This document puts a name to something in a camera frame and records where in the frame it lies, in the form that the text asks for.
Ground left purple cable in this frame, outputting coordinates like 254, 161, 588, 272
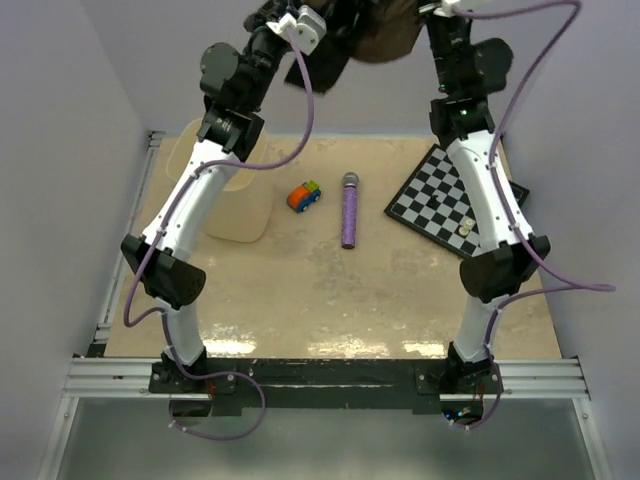
122, 29, 317, 440

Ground colourful toy car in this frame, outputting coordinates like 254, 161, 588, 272
287, 181, 322, 213

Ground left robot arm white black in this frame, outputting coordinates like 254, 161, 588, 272
121, 1, 326, 392

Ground white chess piece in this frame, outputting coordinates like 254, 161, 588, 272
458, 218, 475, 237

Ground black white chessboard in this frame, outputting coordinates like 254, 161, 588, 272
384, 144, 517, 259

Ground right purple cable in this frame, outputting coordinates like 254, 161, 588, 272
449, 0, 616, 430

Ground black trash bag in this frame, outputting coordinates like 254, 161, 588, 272
294, 0, 422, 95

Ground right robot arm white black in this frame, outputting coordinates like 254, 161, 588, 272
419, 1, 550, 393

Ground beige plastic trash bin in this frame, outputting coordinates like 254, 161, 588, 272
166, 119, 274, 243

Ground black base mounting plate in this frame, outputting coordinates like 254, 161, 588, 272
149, 358, 503, 422

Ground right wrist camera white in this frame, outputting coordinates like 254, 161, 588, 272
417, 0, 489, 18

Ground purple glitter microphone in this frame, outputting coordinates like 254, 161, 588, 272
341, 172, 359, 249

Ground purple cable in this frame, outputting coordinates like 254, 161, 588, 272
449, 0, 616, 430
122, 29, 317, 440

